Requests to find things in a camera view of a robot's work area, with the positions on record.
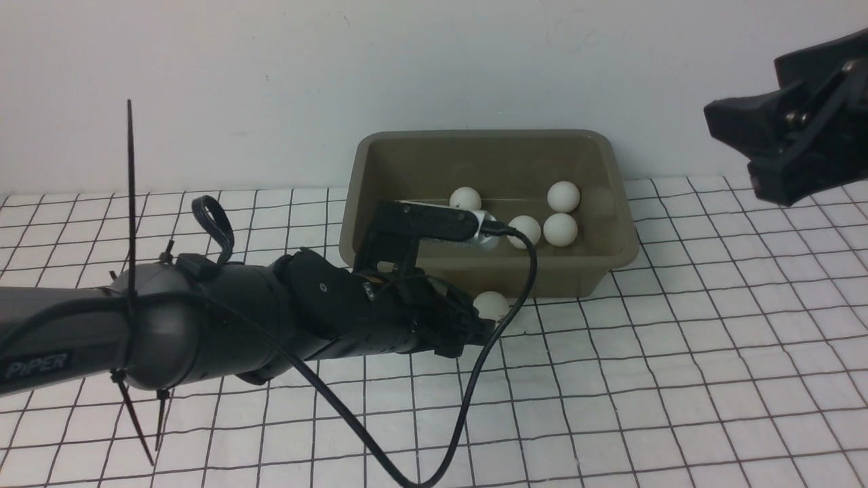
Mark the white checkered table cloth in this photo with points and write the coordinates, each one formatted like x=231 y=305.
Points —
x=731 y=353

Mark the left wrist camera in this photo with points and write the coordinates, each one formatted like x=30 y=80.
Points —
x=397 y=229

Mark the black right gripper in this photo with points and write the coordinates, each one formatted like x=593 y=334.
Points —
x=797 y=149

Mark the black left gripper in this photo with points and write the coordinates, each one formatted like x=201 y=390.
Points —
x=338 y=314

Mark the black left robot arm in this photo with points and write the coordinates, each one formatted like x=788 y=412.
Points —
x=195 y=321

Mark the white ping-pong ball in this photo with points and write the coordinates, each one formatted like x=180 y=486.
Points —
x=465 y=198
x=491 y=305
x=560 y=230
x=564 y=197
x=527 y=226

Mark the olive plastic storage bin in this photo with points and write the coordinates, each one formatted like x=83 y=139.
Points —
x=513 y=171

